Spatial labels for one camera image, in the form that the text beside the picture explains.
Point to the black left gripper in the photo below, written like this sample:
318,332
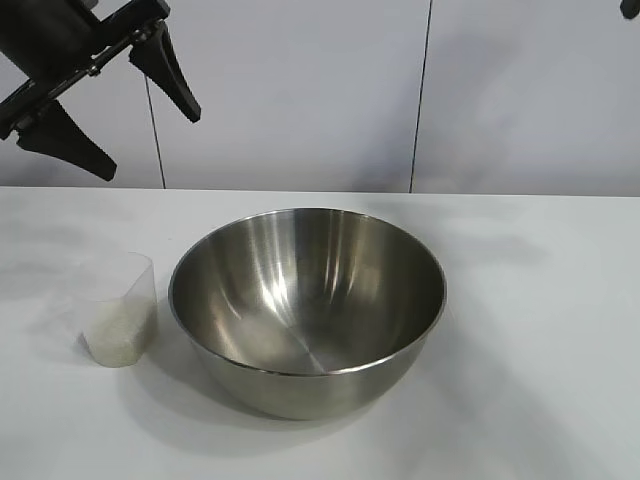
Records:
55,35

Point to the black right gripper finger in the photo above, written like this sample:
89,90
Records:
631,7

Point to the stainless steel mixing bowl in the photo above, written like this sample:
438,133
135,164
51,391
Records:
310,300

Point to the white rice grains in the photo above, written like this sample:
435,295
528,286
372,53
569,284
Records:
122,335

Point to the clear plastic measuring cup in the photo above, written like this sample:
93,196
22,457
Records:
125,280

